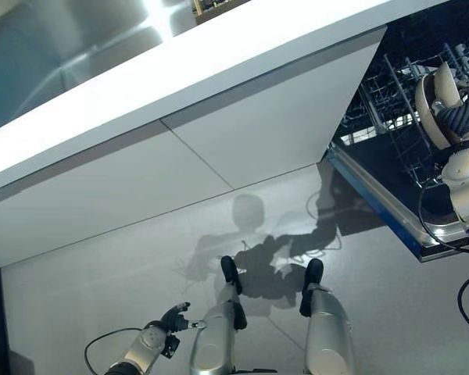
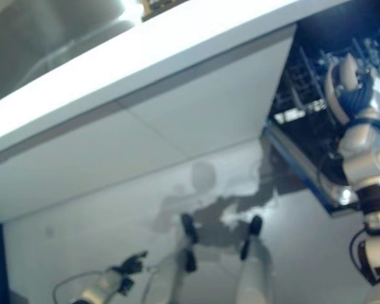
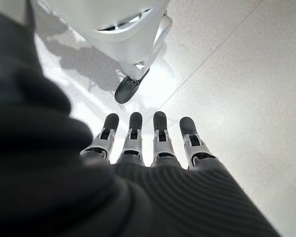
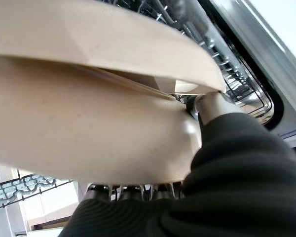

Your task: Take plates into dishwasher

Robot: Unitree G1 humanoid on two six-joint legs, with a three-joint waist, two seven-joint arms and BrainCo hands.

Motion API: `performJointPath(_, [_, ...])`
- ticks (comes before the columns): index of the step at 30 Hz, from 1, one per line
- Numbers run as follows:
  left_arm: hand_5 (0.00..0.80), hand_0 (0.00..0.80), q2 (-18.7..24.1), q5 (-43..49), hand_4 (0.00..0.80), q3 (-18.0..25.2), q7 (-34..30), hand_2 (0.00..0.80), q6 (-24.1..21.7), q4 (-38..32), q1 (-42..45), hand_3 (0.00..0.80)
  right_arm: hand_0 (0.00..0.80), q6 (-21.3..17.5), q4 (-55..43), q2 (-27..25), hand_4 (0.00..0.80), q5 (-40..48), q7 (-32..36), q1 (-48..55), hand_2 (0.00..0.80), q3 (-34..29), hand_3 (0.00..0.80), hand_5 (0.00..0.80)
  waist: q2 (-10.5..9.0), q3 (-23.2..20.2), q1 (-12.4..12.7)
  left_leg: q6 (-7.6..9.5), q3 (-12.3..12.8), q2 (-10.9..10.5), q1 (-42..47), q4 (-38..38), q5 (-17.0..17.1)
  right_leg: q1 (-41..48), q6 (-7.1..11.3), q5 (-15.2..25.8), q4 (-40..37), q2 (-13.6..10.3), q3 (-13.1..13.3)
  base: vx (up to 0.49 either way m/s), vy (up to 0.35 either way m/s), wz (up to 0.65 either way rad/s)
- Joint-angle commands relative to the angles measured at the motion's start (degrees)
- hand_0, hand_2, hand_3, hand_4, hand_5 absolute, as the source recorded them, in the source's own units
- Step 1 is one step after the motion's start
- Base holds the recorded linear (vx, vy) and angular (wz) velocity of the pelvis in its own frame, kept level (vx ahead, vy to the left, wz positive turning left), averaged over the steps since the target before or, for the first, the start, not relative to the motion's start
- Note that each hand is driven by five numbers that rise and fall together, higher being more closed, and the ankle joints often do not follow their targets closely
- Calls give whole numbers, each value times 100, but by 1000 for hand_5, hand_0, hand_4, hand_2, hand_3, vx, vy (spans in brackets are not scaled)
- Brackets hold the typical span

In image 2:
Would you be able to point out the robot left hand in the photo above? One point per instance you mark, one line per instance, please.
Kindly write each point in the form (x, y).
(133, 263)

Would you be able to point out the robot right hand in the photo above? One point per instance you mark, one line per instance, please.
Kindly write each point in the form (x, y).
(358, 95)

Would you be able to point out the cream ceramic plate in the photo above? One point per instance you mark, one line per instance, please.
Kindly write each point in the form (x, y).
(331, 95)

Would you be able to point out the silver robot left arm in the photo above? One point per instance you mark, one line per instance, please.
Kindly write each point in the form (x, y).
(101, 285)

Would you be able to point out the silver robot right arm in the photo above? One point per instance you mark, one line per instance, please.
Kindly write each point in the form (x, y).
(367, 158)

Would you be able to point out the open dishwasher with rack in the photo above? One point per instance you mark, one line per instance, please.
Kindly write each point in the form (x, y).
(304, 171)

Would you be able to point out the black robot left foot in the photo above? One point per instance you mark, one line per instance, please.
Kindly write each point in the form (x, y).
(189, 228)

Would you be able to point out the black robot foot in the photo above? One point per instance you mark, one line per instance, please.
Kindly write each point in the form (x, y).
(189, 228)
(256, 225)

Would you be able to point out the grey robot right leg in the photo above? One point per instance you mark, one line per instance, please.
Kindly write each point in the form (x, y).
(253, 272)

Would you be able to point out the black robot right foot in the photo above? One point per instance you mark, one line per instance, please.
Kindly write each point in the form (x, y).
(256, 225)

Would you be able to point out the black dish drying rack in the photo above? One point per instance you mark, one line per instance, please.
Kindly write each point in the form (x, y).
(158, 6)

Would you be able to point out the stainless steel sink basin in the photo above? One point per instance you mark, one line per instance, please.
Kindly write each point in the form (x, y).
(35, 41)

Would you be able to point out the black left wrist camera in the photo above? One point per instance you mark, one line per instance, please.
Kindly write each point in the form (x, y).
(126, 285)

